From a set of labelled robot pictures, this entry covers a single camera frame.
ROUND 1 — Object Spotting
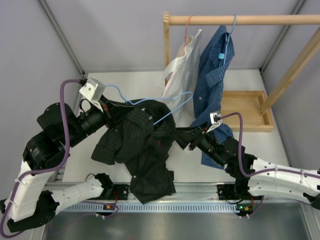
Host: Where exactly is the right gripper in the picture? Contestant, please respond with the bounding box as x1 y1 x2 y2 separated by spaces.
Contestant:
169 121 226 167

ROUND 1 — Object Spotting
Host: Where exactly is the light blue wire hanger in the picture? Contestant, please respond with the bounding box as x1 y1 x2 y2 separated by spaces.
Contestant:
104 84 194 126

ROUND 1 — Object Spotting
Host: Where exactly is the black pinstripe shirt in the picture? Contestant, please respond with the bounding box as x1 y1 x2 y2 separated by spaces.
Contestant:
91 106 176 193

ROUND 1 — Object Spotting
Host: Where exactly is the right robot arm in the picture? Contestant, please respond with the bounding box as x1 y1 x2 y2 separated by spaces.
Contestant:
172 126 320 209

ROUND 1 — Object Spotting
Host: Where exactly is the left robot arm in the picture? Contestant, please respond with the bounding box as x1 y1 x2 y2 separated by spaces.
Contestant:
0 99 134 234

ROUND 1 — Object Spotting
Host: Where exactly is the blue checked shirt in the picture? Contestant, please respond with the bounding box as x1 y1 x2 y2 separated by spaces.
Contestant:
189 24 236 171

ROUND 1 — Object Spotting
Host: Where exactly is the white shirt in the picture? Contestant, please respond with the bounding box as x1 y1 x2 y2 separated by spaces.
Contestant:
155 29 203 122

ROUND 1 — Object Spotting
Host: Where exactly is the blue hanger with blue shirt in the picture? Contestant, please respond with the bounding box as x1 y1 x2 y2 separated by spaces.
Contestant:
218 14 238 70

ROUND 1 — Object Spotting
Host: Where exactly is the wooden clothes rack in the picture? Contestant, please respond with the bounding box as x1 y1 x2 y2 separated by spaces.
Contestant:
163 12 320 132

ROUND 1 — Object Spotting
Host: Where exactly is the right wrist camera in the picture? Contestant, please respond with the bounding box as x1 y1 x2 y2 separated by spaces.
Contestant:
206 111 223 133

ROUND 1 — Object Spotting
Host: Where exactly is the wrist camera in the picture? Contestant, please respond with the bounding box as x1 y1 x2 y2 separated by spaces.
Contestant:
79 77 105 112
206 111 223 133

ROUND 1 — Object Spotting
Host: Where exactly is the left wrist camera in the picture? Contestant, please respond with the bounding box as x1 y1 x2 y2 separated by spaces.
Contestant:
79 77 105 112

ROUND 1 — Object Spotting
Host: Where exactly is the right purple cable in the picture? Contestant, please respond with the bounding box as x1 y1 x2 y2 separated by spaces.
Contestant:
219 112 320 178

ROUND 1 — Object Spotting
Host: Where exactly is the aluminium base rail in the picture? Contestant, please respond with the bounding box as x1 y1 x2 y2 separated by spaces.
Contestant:
66 182 261 216

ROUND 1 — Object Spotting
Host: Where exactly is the pink wire hanger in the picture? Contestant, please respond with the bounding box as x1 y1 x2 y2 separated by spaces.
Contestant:
180 14 193 57

